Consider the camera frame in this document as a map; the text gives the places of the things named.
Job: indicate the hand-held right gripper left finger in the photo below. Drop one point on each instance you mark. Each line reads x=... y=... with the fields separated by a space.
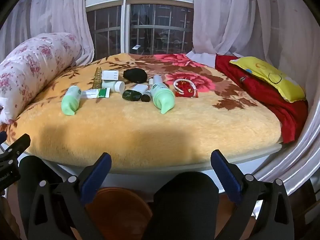
x=96 y=178

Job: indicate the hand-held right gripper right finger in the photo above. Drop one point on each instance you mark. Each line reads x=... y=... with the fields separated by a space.
x=226 y=177

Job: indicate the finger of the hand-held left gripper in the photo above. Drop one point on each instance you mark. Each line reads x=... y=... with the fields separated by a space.
x=18 y=145
x=2 y=137

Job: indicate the orange plastic bucket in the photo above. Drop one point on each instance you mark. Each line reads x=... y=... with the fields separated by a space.
x=117 y=212

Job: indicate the small light green bottle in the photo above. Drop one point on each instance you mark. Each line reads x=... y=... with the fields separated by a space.
x=70 y=100

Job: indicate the green white tube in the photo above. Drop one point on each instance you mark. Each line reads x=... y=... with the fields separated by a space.
x=96 y=93

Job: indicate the dark green glass bottle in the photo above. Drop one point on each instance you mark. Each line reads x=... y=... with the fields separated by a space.
x=131 y=95

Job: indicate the ribbed amber bottle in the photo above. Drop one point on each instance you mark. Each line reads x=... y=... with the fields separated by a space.
x=97 y=78

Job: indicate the large light green bottle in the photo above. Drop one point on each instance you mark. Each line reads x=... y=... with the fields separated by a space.
x=163 y=96

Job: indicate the white cardboard box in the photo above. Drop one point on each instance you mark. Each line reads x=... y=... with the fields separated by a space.
x=110 y=74

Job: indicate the person's right leg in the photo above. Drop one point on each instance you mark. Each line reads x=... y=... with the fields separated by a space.
x=185 y=205

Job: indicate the white bed base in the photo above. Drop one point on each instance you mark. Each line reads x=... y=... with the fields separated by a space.
x=175 y=165

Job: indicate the silver satin bed skirt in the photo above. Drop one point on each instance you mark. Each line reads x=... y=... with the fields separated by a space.
x=295 y=160

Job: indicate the yellow floral plush blanket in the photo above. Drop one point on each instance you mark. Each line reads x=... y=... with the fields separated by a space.
x=150 y=130

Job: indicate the pink floral bolster pillow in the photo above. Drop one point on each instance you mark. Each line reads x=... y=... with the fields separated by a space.
x=30 y=67

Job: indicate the red cloth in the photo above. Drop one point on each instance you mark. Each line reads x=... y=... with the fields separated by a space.
x=270 y=97

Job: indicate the white round jar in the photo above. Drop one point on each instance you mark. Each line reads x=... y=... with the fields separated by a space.
x=113 y=85

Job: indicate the red embroidered pouch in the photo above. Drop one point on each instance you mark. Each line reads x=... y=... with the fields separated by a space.
x=186 y=91

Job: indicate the yellow printed pillow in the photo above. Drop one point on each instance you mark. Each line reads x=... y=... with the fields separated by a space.
x=272 y=77

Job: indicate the black cloth cap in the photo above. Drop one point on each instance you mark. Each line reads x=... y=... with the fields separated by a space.
x=135 y=75

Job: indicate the white cloth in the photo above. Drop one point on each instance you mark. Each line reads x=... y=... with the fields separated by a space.
x=200 y=57

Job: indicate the sheer pink curtain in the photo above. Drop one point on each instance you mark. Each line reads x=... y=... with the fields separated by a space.
x=237 y=17
x=50 y=10

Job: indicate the white framed barred window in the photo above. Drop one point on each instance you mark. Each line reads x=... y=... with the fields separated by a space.
x=140 y=25

